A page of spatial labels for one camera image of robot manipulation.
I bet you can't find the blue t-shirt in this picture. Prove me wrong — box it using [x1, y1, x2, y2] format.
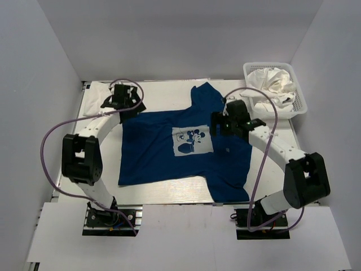
[118, 82, 252, 203]

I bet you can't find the folded white t-shirt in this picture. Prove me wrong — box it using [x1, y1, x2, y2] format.
[83, 81, 112, 116]

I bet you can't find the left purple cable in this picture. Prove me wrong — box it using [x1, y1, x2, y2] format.
[39, 78, 146, 237]

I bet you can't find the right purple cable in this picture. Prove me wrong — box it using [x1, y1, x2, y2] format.
[224, 87, 306, 233]

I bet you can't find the white t-shirt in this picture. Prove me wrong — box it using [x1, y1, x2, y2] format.
[240, 68, 296, 112]
[83, 81, 112, 116]

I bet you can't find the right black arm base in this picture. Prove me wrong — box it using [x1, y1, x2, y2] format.
[230, 207, 291, 241]

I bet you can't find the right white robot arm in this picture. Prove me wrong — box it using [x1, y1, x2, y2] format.
[210, 100, 331, 231]

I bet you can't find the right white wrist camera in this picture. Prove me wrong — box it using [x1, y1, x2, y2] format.
[222, 95, 236, 116]

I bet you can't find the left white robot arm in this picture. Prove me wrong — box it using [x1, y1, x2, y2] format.
[61, 80, 146, 225]

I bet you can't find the purple cable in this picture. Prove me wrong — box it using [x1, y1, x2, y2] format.
[224, 87, 306, 233]
[39, 78, 146, 237]

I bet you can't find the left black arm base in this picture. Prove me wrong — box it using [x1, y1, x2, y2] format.
[82, 206, 143, 237]

